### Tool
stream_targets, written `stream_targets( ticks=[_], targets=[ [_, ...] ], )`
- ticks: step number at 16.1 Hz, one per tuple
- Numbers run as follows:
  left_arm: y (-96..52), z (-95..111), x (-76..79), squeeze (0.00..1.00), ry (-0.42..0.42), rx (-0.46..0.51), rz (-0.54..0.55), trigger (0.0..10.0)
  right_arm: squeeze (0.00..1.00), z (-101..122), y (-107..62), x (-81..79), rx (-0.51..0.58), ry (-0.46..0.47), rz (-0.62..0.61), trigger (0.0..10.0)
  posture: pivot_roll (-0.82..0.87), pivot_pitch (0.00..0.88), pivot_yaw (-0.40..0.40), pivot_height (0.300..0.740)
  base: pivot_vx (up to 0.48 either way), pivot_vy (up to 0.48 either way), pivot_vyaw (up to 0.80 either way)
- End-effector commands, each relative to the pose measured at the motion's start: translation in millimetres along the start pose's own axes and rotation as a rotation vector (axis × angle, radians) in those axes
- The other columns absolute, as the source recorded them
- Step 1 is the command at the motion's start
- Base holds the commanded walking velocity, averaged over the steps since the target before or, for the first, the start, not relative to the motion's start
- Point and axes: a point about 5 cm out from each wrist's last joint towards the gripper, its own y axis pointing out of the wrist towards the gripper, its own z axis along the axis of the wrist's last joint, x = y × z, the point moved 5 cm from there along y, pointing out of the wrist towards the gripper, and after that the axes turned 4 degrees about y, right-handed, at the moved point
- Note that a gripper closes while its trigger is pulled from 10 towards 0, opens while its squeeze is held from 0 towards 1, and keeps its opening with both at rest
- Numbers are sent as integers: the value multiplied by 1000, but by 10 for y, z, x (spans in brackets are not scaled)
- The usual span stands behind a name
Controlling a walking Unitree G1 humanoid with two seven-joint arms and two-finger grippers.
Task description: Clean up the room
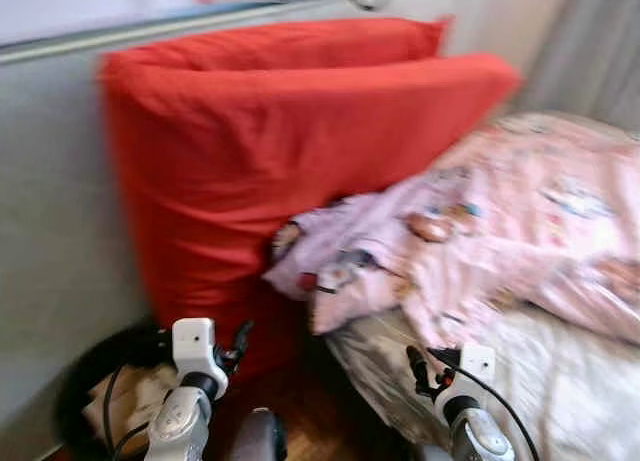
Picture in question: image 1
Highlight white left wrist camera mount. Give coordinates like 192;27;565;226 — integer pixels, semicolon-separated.
170;317;219;390

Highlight silver robot left leg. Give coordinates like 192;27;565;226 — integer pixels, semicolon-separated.
228;408;289;461

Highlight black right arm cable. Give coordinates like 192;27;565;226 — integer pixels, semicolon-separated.
428;346;541;461

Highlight beige crumpled cloth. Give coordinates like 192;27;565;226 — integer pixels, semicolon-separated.
82;366;176;447

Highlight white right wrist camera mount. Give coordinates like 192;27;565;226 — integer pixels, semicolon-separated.
440;343;498;402

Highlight grey striped curtain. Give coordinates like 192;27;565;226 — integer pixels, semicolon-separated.
515;0;640;134

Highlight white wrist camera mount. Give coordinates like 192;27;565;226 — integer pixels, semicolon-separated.
170;317;219;390
440;343;498;402

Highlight beige floral bed sheet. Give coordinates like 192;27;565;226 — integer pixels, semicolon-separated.
320;301;640;461

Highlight pink cartoon print blanket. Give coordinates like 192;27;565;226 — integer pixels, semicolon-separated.
262;111;640;347

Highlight red fabric cushion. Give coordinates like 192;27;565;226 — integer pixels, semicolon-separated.
98;51;523;382
100;16;451;77

